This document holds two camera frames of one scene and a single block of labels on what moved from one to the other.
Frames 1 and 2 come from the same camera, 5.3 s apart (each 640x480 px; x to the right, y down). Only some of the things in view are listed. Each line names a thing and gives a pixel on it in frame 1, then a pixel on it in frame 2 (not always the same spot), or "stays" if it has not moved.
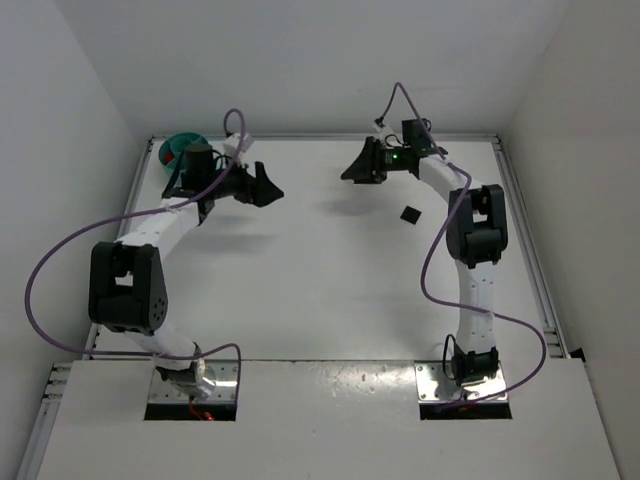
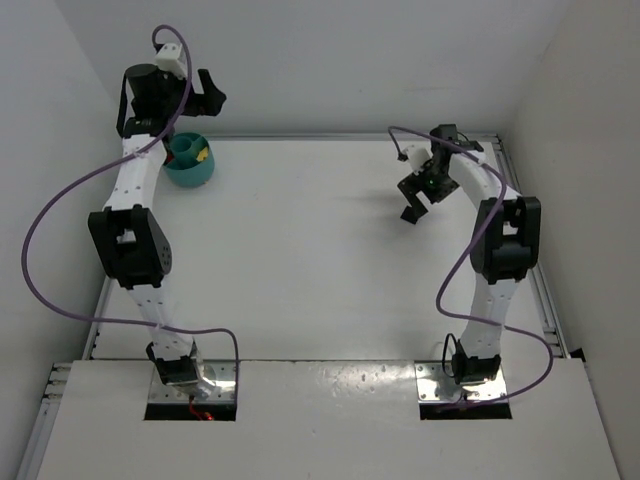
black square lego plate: (411, 214) stays
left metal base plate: (224, 373) stays
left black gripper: (255, 185) to (201, 98)
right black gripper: (375, 160) to (417, 187)
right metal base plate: (433, 385) stays
